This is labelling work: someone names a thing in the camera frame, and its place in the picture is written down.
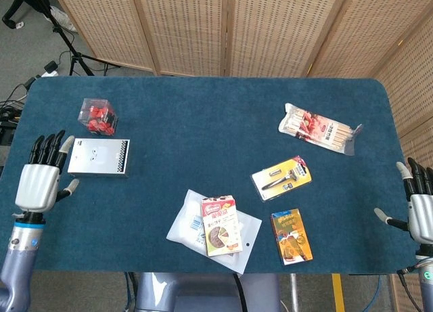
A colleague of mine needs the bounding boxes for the black floor cables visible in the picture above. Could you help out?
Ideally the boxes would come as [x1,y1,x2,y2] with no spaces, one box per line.
[0,75,38,147]

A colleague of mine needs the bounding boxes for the silver earbuds box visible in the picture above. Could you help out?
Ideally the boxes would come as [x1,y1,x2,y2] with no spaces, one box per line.
[67,137,131,178]

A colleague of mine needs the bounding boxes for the blue felt table cover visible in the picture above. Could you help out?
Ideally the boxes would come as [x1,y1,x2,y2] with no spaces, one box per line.
[0,75,422,275]

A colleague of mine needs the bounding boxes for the black tripod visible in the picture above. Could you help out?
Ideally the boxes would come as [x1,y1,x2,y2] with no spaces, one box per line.
[32,0,119,76]

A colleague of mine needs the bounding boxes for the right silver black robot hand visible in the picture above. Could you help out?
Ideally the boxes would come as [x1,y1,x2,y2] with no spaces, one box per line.
[373,157,433,247]

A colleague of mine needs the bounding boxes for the grey robot torso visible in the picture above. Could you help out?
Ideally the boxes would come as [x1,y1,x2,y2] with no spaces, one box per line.
[135,272,281,312]

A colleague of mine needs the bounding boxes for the black office chair base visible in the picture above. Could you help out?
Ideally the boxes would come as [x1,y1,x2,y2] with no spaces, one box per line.
[1,0,38,30]

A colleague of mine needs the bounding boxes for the bamboo skewers pack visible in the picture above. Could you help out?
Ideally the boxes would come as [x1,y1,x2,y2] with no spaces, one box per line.
[278,103,363,156]

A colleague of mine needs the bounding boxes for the white power strip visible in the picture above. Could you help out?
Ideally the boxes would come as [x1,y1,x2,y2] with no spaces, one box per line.
[40,62,60,78]

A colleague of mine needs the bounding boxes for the white shoe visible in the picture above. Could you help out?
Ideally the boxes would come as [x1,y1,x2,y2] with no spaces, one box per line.
[49,5,77,32]

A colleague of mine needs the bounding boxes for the small transparent box red capsules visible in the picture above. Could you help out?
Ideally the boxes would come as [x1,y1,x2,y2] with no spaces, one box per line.
[77,97,119,136]

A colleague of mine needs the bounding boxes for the wicker folding screen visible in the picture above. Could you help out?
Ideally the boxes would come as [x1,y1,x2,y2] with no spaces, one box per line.
[50,0,433,312]

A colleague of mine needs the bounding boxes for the red white biscuit box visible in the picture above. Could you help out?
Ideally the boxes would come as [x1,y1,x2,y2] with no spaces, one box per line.
[201,194,244,258]

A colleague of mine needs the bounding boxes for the orange yellow snack box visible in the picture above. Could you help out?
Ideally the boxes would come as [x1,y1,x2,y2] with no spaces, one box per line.
[270,208,314,266]

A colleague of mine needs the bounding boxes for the yellow razor blister pack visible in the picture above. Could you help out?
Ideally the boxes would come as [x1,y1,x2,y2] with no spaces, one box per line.
[250,155,313,202]

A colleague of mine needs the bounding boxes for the metal table leg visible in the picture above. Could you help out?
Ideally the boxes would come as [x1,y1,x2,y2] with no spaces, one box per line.
[290,273,300,312]

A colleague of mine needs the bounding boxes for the white plastic pouch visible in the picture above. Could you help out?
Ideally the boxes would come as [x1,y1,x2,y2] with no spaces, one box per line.
[166,189,263,275]

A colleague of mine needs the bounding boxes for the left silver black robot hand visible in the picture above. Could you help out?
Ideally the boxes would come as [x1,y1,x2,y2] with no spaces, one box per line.
[15,130,81,213]

